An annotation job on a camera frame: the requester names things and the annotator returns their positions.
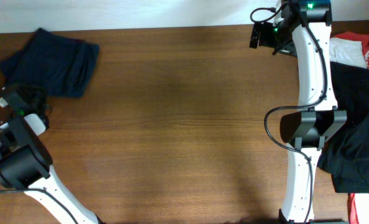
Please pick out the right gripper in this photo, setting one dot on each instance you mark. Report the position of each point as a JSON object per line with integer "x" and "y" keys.
{"x": 254, "y": 35}

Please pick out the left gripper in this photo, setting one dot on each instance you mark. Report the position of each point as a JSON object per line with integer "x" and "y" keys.
{"x": 19, "y": 97}

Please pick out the navy blue shorts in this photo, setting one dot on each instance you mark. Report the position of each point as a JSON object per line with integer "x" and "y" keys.
{"x": 62, "y": 66}

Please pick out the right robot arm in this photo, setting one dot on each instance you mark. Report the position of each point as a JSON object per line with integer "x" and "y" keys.
{"x": 302, "y": 29}

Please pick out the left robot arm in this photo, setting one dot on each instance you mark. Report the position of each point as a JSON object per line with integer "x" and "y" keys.
{"x": 26, "y": 166}

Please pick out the red and white shirt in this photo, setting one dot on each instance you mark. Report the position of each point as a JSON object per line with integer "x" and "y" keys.
{"x": 353, "y": 49}

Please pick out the black garment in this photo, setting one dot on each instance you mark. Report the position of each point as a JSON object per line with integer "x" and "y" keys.
{"x": 346, "y": 156}

